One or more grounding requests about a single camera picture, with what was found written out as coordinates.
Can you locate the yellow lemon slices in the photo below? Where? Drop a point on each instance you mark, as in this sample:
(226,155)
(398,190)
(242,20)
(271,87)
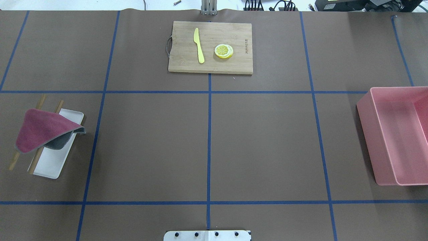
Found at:
(223,51)

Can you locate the aluminium frame post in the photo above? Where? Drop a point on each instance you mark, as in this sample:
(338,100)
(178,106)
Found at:
(209,7)

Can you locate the white rectangular tray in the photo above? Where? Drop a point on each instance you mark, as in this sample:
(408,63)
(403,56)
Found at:
(52,161)

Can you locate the yellow plastic knife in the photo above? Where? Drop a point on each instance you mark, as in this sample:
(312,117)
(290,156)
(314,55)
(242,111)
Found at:
(196,39)

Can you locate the black monitor base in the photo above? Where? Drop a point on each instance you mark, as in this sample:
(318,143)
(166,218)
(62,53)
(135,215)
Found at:
(367,5)

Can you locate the pink plastic bin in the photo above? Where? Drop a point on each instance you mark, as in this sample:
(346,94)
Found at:
(395,126)

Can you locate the bamboo cutting board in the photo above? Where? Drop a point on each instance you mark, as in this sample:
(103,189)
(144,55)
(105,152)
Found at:
(183,54)

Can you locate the red and grey cloth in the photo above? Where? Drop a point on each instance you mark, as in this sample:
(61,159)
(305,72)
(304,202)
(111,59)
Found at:
(45,129)

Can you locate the white metal base plate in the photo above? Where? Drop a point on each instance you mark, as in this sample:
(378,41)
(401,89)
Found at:
(208,235)

